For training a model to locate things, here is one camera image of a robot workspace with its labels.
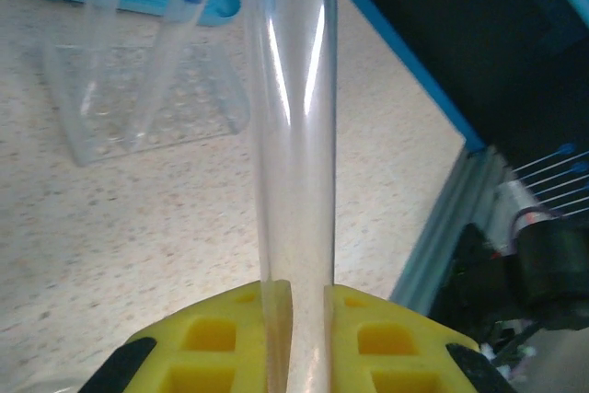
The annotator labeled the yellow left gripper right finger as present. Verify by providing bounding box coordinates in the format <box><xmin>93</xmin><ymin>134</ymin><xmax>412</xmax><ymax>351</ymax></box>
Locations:
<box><xmin>324</xmin><ymin>284</ymin><xmax>519</xmax><ymax>393</ymax></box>

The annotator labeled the clear blue-capped test tube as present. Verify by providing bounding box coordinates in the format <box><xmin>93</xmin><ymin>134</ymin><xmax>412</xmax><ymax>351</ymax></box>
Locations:
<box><xmin>77</xmin><ymin>0</ymin><xmax>128</xmax><ymax>127</ymax></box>
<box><xmin>123</xmin><ymin>0</ymin><xmax>220</xmax><ymax>153</ymax></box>
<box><xmin>238</xmin><ymin>0</ymin><xmax>341</xmax><ymax>393</ymax></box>

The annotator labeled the aluminium table side rail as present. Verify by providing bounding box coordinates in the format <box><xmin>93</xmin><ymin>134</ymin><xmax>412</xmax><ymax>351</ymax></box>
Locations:
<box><xmin>390</xmin><ymin>146</ymin><xmax>514</xmax><ymax>316</ymax></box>

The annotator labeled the clear plastic test tube rack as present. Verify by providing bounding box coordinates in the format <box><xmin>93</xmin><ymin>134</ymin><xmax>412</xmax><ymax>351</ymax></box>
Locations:
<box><xmin>43</xmin><ymin>40</ymin><xmax>248</xmax><ymax>168</ymax></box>

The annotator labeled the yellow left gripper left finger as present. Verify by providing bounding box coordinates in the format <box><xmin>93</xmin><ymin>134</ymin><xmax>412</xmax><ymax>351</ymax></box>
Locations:
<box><xmin>85</xmin><ymin>280</ymin><xmax>294</xmax><ymax>393</ymax></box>

